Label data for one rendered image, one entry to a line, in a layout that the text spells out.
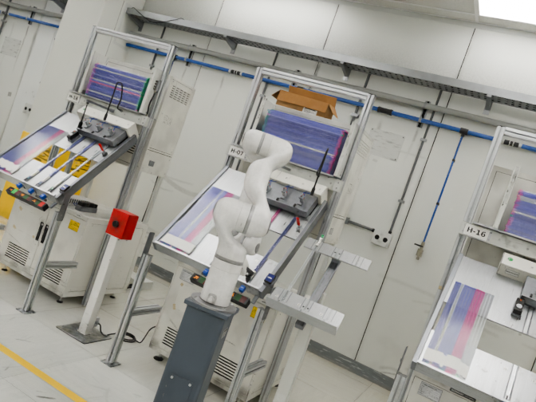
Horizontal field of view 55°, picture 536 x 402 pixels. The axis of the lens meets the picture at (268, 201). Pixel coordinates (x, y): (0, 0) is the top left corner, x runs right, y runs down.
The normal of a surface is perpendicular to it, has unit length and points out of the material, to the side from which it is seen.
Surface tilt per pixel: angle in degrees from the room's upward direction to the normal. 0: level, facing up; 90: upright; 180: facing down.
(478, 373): 45
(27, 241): 90
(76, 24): 90
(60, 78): 90
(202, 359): 90
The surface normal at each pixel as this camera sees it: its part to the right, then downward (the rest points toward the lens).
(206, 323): -0.18, -0.03
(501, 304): -0.04, -0.75
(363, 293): -0.40, -0.11
